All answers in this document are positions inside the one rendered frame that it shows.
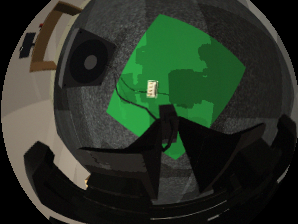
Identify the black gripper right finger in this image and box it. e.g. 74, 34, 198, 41
178, 116, 266, 193

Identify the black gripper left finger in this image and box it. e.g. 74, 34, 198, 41
76, 119, 162, 201

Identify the green circuit board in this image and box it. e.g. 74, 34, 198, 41
106, 14, 246, 137

